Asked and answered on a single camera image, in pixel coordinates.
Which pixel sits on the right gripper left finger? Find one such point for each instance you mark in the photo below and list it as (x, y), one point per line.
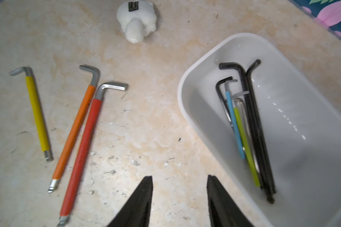
(137, 210)

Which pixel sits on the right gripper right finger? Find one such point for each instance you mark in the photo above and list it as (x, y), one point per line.
(223, 211)

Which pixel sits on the red hex key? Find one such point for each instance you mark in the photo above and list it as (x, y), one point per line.
(79, 165)

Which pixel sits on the white storage box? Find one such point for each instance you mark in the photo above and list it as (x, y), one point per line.
(301, 128)

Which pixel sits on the green hex key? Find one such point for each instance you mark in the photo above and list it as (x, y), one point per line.
(244, 139)

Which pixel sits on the small silver hex key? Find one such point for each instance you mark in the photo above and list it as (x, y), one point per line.
(243, 114)

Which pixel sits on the light blue hex key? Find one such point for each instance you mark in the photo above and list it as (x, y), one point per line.
(233, 117)

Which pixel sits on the thin black hex key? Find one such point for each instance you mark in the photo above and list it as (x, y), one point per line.
(222, 101)

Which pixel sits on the medium black hex key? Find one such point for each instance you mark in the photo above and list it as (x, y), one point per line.
(265, 156)

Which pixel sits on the large black hex key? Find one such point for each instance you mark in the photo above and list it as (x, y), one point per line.
(253, 126)

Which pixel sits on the orange hex key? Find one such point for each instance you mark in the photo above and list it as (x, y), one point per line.
(77, 124)

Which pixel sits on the yellow hex key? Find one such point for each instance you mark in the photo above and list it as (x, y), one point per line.
(37, 110)

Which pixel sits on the small white figurine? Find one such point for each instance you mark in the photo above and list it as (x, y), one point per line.
(137, 20)

